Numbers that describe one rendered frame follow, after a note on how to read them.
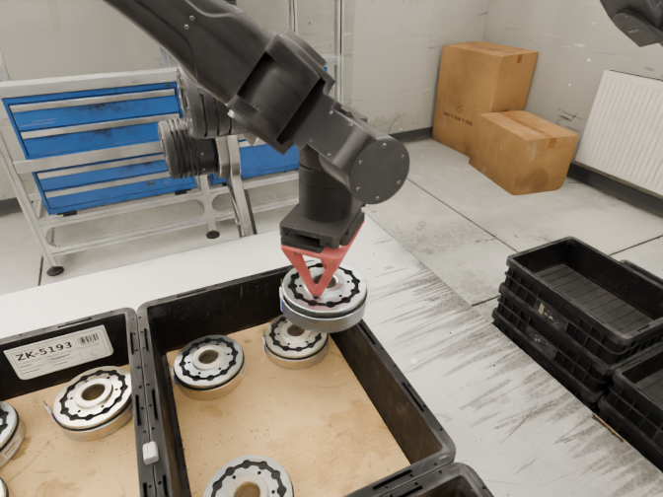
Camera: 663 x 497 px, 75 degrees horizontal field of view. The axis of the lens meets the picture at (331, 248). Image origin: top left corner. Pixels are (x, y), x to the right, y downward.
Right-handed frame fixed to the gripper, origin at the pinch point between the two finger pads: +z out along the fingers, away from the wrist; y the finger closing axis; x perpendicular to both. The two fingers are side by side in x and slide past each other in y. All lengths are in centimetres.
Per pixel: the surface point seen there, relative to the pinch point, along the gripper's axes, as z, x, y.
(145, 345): 12.8, 22.5, -7.6
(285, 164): 68, 91, 180
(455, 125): 79, 8, 340
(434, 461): 11.7, -16.7, -10.7
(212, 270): 36, 43, 36
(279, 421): 22.2, 3.8, -5.7
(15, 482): 23.3, 30.6, -24.4
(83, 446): 23.1, 26.5, -17.8
